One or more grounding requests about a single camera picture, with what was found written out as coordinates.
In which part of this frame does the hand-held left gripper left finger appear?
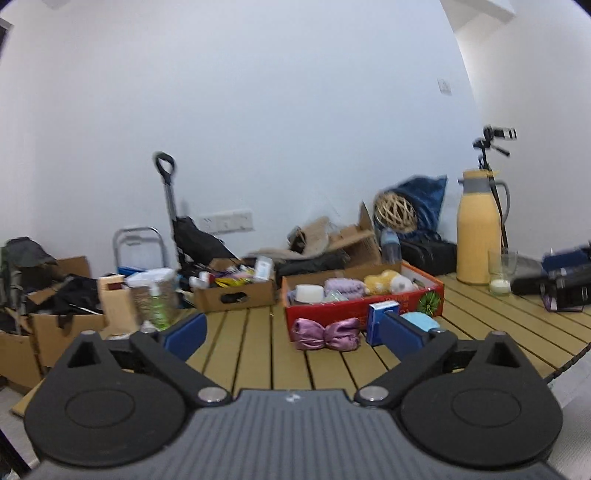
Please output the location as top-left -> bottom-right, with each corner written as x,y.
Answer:
65,313 -> 232,408

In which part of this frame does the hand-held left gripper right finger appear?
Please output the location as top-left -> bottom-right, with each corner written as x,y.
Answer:
355,312 -> 527,409

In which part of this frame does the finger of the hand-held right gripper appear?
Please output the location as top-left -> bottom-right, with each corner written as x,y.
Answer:
510,276 -> 551,297

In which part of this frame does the light blue plush toy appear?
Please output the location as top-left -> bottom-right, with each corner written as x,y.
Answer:
401,311 -> 443,334

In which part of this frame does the red cardboard box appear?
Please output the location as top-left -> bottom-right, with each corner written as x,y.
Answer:
281,260 -> 446,343

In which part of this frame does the blue and white small carton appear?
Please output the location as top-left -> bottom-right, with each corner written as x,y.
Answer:
366,300 -> 400,348

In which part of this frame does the clear drinking glass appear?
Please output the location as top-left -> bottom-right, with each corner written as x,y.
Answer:
488,249 -> 519,288

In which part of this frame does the clear plastic bag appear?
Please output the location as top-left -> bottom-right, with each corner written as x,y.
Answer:
124,268 -> 182,329

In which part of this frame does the yellow plush toy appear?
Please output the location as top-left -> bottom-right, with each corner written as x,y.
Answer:
364,270 -> 419,295

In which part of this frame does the low cardboard box with clutter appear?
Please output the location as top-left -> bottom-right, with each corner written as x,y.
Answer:
192,257 -> 278,315

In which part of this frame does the yellow thermos jug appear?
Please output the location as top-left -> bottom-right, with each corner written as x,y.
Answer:
456,169 -> 511,286

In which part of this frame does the light wooden box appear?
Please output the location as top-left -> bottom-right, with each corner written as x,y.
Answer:
97,274 -> 140,336

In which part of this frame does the purple knitted cloth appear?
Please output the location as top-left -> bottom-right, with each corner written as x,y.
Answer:
323,277 -> 368,302

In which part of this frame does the black carrying case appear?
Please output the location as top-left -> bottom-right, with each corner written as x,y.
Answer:
399,237 -> 458,277

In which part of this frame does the blue water bottle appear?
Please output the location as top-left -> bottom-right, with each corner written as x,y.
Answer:
379,227 -> 402,265

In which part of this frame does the open brown cardboard box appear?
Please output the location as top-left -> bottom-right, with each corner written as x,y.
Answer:
329,202 -> 385,267

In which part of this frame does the black folded fabric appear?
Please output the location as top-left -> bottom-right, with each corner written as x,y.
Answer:
274,251 -> 352,278

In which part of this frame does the black clothing pile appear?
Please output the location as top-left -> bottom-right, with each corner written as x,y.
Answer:
25,274 -> 105,318

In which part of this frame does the woven rattan ball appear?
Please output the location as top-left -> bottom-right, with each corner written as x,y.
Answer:
373,191 -> 419,232

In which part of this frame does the dark blue fabric bag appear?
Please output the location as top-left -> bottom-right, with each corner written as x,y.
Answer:
387,174 -> 449,232

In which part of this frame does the large brown cardboard box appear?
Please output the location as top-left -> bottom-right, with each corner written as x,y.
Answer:
0,256 -> 108,389

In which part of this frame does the dark backpack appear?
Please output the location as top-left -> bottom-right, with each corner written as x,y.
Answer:
0,236 -> 59,334

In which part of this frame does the metal folding cart frame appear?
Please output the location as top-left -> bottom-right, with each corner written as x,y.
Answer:
113,226 -> 166,278

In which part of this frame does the white wall socket strip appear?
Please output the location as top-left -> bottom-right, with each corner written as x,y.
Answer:
200,210 -> 255,233

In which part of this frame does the black tripod with camera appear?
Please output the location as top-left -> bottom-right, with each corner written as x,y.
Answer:
472,124 -> 518,253

